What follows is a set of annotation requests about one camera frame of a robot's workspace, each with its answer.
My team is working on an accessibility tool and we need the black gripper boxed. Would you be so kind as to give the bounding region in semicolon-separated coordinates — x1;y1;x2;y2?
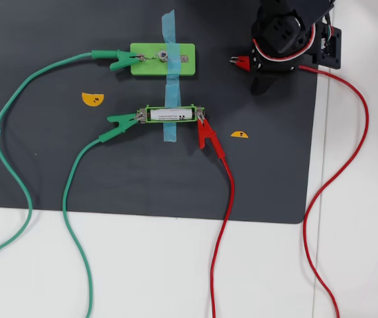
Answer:
250;13;319;97

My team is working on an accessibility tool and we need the red alligator clip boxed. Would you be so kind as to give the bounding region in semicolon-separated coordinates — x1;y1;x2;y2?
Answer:
229;55;251;72
195;111;226;160

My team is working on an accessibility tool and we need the white AA battery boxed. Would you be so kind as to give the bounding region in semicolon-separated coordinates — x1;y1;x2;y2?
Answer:
150;108;194;121

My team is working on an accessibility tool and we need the green battery holder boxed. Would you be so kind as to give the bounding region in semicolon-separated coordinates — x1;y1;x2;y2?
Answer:
137;104;206;125

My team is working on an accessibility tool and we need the green bulb holder block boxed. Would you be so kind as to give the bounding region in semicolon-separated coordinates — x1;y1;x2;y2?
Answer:
129;42;196;77

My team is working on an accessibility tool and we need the green alligator clip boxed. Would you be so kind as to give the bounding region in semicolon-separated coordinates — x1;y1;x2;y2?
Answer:
91;48;145;72
98;112;145;144

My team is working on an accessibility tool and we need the dark grey work mat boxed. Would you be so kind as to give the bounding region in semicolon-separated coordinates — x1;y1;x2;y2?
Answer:
0;0;324;225

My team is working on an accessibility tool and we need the red white black servo cable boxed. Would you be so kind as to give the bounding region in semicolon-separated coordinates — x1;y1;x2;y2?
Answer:
253;25;316;62

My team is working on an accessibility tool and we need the black camera cable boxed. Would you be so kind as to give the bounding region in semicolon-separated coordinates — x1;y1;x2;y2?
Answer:
321;11;336;47

